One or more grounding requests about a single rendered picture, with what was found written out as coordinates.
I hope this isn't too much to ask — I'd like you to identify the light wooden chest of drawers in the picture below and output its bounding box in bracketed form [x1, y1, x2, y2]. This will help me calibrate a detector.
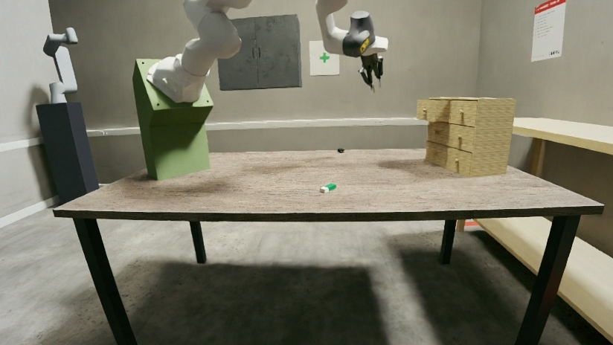
[426, 97, 516, 178]

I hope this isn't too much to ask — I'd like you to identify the white and green eraser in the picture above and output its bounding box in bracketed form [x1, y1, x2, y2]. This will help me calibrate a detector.
[320, 184, 336, 193]

